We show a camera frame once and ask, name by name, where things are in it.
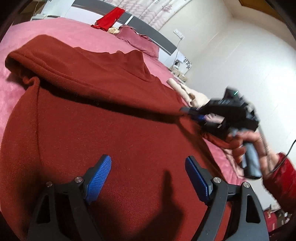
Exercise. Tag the cream knitted sweater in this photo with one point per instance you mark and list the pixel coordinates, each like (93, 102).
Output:
(182, 90)

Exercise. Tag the cluttered bedside table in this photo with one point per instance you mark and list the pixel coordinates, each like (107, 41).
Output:
(180, 75)

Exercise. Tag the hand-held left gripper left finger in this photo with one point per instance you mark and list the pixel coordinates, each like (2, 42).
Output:
(100, 178)

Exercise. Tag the patterned curtain behind headboard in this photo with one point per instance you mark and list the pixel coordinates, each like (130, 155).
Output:
(157, 11)

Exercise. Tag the person's right hand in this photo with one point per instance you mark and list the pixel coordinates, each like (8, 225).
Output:
(237, 150)

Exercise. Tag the beige fluffy item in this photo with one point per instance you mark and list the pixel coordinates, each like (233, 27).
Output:
(114, 31)

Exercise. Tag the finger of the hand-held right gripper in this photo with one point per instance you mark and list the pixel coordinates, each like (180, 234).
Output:
(189, 109)
(199, 117)

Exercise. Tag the pink fleece bed blanket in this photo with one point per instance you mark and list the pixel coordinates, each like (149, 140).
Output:
(69, 32)

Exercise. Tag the grey and white headboard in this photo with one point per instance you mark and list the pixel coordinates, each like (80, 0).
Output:
(161, 39)

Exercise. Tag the dark red sweater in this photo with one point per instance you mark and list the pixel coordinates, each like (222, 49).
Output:
(115, 139)

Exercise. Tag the bright red garment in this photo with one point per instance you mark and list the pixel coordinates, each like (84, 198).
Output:
(108, 19)

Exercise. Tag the person's right forearm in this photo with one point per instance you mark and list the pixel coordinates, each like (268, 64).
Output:
(282, 180)

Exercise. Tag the pink pillow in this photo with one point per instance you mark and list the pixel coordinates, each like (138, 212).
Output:
(138, 41)

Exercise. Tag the white wall socket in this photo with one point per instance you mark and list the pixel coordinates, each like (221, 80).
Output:
(178, 33)

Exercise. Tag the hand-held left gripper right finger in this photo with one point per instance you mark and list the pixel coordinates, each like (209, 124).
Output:
(197, 180)

